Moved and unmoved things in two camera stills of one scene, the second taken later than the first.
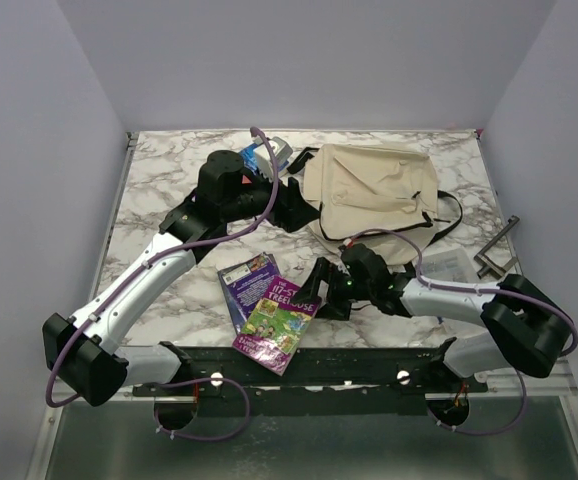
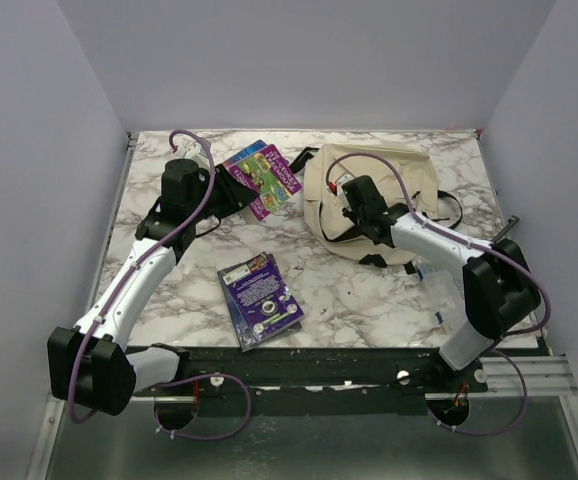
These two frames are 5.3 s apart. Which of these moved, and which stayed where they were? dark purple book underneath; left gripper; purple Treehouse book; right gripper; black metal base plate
Moved: right gripper; purple Treehouse book; left gripper
Stayed: dark purple book underneath; black metal base plate
